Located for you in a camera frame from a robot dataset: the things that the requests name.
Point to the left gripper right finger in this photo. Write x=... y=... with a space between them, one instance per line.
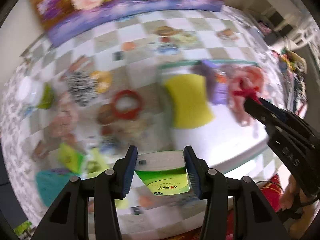
x=254 y=217

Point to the person's right hand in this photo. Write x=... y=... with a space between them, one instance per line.
x=291 y=192

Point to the purple snack packet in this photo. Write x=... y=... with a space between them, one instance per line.
x=216 y=81

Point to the leopard print scrunchie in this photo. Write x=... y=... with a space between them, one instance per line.
x=82 y=88

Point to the green card box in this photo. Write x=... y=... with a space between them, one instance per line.
x=164 y=173

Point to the teal plastic case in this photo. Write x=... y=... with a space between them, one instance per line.
x=51 y=182

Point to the lime green cloth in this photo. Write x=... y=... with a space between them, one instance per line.
x=47 y=98

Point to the checkered printed tablecloth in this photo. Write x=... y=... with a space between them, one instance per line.
x=135 y=69

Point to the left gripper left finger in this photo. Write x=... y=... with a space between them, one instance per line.
x=67 y=217

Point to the floral canvas painting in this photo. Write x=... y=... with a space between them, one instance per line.
x=66 y=19

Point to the pink checkered cloth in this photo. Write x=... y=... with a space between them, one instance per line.
x=245 y=83

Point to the yellow sponge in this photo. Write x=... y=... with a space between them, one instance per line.
x=188 y=97

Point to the colourful clutter pile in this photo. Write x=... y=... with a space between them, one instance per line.
x=290 y=63

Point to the teal rimmed white tray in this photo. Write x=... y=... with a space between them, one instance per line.
x=227 y=146

